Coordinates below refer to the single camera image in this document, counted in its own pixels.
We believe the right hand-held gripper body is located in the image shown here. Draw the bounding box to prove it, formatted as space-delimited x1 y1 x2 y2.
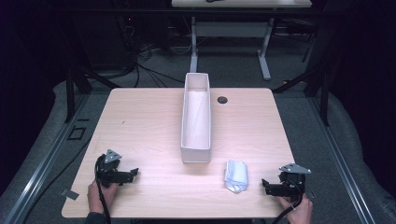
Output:
269 162 312 203

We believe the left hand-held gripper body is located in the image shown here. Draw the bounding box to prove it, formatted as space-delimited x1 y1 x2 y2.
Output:
94 148 135 189

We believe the light blue cloth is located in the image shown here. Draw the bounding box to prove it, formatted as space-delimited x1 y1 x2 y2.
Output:
223 159 249 194

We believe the long white box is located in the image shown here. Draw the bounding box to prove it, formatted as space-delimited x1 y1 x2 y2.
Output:
179 72 213 164

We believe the person's left hand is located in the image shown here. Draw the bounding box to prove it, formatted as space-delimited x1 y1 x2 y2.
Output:
86 179 120 216

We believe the person's right hand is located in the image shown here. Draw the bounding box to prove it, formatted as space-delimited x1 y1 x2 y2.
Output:
276 193 314 224

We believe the wooden table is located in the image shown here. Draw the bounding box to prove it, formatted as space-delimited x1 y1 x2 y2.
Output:
61 87 296 219

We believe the grey tape piece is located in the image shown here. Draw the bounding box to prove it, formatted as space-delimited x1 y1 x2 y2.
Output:
60 188 80 201

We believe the black metal stand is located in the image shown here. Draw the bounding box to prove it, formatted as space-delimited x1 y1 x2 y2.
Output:
272 12 335 127
60 18 120 124

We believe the white desk with metal legs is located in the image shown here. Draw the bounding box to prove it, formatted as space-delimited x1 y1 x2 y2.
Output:
170 0 313 82

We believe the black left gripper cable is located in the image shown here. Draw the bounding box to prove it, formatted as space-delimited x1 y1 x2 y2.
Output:
93 154 112 224

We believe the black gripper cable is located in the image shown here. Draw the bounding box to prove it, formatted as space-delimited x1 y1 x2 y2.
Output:
271 176 306 224
93 154 112 224

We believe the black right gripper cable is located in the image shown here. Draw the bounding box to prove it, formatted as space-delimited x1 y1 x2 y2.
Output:
271 176 306 224

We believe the bundle of black cables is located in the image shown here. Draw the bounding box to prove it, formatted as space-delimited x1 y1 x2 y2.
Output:
116 15 188 89

